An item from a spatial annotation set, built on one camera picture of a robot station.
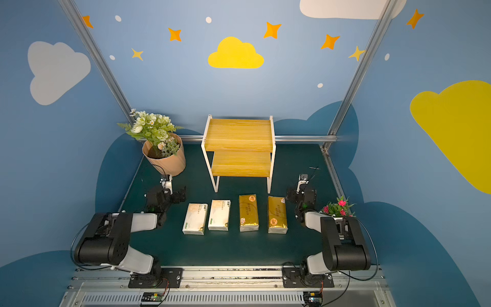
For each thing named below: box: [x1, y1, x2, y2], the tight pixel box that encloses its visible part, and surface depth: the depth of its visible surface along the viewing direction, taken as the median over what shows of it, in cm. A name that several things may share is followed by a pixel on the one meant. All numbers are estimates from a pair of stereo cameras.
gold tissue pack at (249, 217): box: [239, 193, 259, 233], surface depth 88 cm
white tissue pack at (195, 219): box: [182, 202, 209, 236], surface depth 88 cm
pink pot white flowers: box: [116, 108, 187, 177], surface depth 92 cm
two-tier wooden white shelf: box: [200, 114, 277, 194], surface depth 85 cm
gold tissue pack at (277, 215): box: [267, 195, 289, 235], surface depth 87 cm
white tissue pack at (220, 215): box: [207, 199, 231, 231], surface depth 90 cm
